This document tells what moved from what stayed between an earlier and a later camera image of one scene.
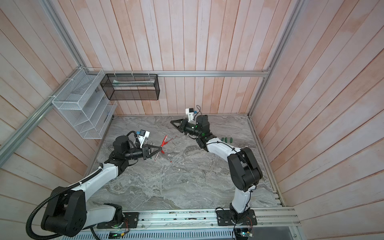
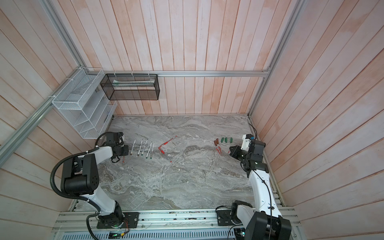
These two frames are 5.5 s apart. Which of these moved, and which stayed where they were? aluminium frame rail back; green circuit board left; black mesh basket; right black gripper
Moved: right black gripper
Stayed: aluminium frame rail back; green circuit board left; black mesh basket
